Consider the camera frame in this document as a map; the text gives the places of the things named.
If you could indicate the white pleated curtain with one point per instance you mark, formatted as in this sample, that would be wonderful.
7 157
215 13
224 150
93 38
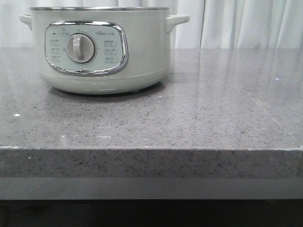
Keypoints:
214 24

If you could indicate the pale green electric cooking pot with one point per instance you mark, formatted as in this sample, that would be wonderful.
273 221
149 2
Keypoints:
102 50

